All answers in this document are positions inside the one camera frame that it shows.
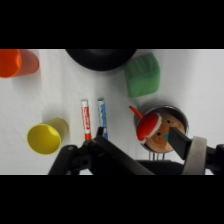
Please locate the orange plastic cup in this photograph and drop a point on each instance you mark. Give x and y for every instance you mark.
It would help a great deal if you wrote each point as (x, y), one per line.
(15, 63)

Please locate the red marker pen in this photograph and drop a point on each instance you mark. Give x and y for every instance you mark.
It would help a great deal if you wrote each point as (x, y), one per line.
(86, 120)

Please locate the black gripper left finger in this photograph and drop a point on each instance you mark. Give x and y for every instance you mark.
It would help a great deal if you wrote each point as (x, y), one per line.
(110, 156)

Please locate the black bowl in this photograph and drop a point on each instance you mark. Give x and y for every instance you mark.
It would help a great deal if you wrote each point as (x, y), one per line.
(100, 59)

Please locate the yellow plastic cup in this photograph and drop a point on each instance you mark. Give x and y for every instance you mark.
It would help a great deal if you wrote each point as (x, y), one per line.
(45, 137)

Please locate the blue marker pen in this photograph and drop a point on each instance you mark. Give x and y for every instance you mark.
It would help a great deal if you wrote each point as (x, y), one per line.
(102, 116)

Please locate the potato plush with red hat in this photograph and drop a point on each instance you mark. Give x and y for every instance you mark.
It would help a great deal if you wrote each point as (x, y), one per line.
(151, 128)

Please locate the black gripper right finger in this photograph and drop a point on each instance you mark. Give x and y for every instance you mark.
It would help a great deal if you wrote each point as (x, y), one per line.
(193, 156)

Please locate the silver metal pot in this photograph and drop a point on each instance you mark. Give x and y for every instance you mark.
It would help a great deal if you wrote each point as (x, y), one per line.
(180, 115)

